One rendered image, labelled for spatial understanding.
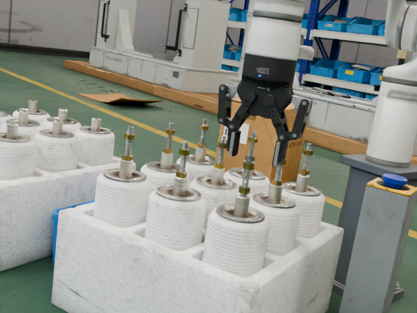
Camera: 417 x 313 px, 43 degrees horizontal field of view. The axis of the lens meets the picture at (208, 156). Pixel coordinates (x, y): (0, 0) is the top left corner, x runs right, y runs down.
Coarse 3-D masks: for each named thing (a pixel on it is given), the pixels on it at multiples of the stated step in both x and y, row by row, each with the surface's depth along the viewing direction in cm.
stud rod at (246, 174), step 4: (248, 156) 79; (252, 156) 79; (248, 160) 79; (252, 160) 80; (244, 172) 80; (248, 172) 80; (244, 176) 80; (248, 176) 80; (244, 180) 80; (248, 180) 80; (244, 184) 80; (244, 196) 80
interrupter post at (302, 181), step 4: (300, 176) 100; (304, 176) 99; (308, 176) 100; (300, 180) 100; (304, 180) 99; (296, 184) 101; (300, 184) 100; (304, 184) 100; (296, 188) 100; (300, 188) 100; (304, 188) 100
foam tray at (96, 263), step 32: (64, 224) 92; (96, 224) 88; (320, 224) 105; (64, 256) 93; (96, 256) 88; (128, 256) 84; (160, 256) 81; (192, 256) 82; (288, 256) 86; (320, 256) 95; (64, 288) 94; (96, 288) 89; (128, 288) 85; (160, 288) 81; (192, 288) 78; (224, 288) 75; (256, 288) 74; (288, 288) 84; (320, 288) 100
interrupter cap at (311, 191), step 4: (284, 184) 102; (288, 184) 102; (292, 184) 103; (284, 188) 99; (288, 188) 100; (292, 188) 101; (308, 188) 102; (312, 188) 102; (316, 188) 102; (292, 192) 98; (296, 192) 98; (300, 192) 98; (304, 192) 100; (308, 192) 100; (312, 192) 100; (316, 192) 100; (320, 192) 100; (312, 196) 98
